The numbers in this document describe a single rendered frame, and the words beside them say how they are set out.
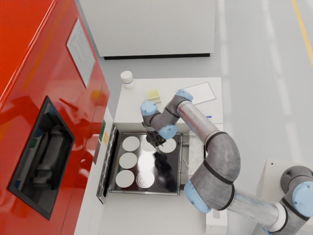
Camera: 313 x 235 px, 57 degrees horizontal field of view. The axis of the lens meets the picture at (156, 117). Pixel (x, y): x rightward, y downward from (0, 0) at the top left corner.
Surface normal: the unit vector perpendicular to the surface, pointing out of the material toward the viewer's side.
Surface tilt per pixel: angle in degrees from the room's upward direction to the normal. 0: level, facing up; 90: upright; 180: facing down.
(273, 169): 42
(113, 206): 0
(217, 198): 64
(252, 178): 0
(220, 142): 13
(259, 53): 0
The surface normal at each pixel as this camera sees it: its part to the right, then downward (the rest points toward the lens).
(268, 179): -0.27, 0.09
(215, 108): -0.13, -0.60
